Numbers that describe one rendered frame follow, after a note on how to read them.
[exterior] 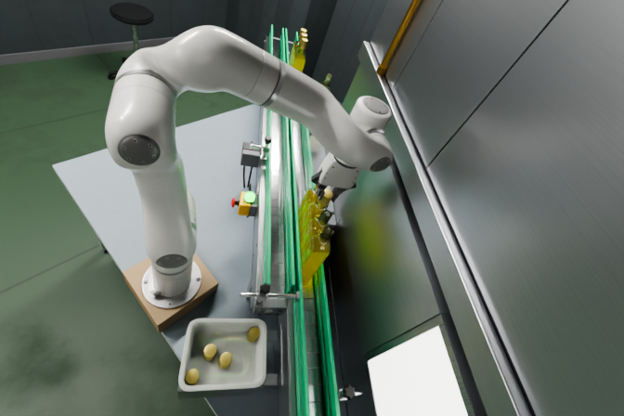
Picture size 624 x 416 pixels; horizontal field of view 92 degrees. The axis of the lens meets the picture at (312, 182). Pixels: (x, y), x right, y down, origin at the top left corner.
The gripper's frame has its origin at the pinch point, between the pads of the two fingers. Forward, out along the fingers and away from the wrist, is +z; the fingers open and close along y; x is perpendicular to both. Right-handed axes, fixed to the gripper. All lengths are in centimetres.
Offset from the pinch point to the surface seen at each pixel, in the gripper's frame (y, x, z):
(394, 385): -12.6, 46.8, 6.6
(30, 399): 99, 31, 134
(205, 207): 36, -31, 58
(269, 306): 11.3, 23.4, 27.9
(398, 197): -11.9, 11.1, -15.1
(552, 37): -15, 11, -56
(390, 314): -12.1, 33.5, 0.9
